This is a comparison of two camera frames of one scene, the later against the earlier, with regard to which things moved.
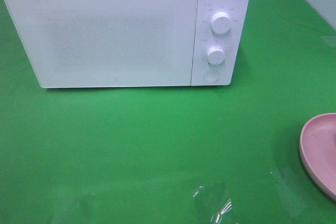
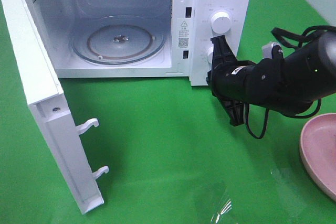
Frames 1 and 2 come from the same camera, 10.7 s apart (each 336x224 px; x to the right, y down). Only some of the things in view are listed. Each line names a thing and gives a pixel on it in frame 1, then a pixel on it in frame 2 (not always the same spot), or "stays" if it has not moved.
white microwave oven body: x=129 y=29 stays
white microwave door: x=107 y=35 → x=43 y=91
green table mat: x=226 y=154 stays
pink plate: x=317 y=147 stays
